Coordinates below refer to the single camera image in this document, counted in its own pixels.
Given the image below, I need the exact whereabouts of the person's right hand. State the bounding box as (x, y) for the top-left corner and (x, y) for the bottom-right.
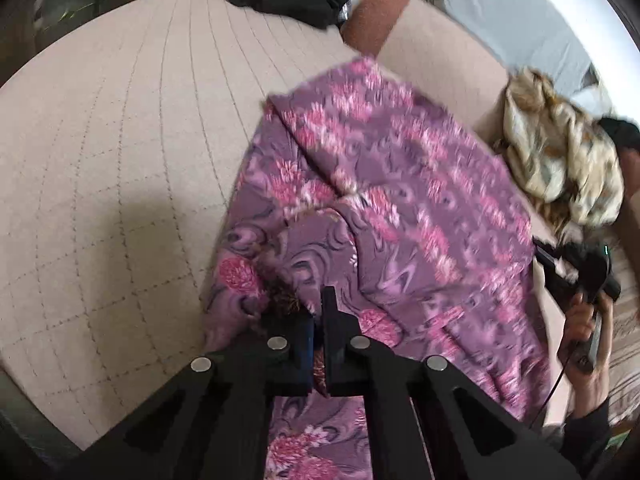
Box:
(557, 290), (615, 418)

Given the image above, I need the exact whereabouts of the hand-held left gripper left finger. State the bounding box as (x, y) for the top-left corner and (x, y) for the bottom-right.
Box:
(60, 309), (316, 480)

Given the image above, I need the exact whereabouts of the brown round cushion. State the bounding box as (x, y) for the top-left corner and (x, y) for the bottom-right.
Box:
(341, 0), (412, 56)

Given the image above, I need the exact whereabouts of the person's right forearm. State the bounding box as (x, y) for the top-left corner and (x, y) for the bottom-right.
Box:
(542, 400), (613, 480)

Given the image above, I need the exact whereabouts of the beige quilted sofa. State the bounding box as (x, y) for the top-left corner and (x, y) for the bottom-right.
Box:
(0, 0), (640, 453)

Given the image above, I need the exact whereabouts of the purple floral garment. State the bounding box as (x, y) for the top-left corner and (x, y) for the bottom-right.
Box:
(200, 56), (552, 480)

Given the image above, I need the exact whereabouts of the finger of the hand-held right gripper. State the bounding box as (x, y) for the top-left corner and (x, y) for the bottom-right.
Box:
(532, 237), (568, 281)

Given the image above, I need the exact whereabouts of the black cable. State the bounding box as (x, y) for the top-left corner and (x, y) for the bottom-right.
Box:
(527, 345), (571, 431)

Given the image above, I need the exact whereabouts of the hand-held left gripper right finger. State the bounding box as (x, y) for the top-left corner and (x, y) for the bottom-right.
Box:
(321, 286), (586, 480)

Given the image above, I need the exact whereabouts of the beige patterned cloth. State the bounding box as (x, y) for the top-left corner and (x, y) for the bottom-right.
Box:
(495, 67), (626, 226)

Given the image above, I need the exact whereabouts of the grey pillow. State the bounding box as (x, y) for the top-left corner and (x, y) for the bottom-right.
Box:
(442, 0), (593, 96)

